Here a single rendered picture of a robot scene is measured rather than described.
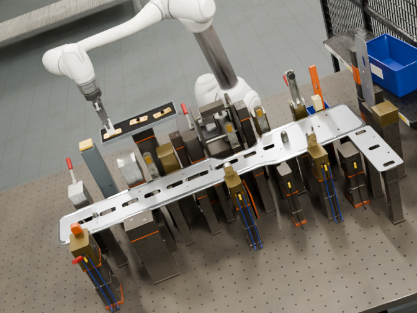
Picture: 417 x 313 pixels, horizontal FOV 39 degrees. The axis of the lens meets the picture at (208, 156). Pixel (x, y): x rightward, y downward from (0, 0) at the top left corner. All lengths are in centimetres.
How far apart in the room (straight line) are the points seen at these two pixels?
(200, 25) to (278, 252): 106
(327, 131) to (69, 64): 111
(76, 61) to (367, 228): 137
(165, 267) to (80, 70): 89
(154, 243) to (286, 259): 54
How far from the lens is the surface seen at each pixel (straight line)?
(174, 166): 258
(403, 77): 255
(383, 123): 246
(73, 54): 248
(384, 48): 283
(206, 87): 308
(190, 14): 265
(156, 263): 247
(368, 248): 240
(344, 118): 257
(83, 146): 272
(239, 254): 251
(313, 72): 259
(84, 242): 234
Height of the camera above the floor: 246
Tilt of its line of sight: 35 degrees down
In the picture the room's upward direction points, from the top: 21 degrees counter-clockwise
